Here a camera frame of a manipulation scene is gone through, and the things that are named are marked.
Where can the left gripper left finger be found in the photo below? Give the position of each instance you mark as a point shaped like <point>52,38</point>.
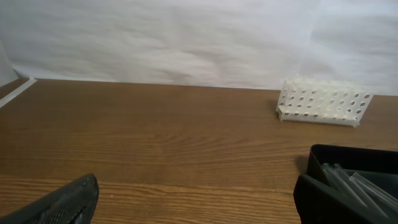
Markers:
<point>62,205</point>

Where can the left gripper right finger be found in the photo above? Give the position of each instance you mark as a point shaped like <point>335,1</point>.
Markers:
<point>320,205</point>

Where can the clear test tube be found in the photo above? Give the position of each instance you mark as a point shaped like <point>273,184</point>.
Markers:
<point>373,186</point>
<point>342,186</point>
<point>357,189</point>

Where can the black tray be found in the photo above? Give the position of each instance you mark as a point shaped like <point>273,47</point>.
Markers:
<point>357,155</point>

